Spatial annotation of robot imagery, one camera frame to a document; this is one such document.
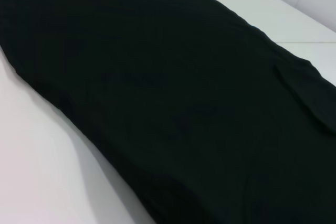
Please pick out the black shirt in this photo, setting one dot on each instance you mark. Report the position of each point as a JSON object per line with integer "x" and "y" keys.
{"x": 157, "y": 90}

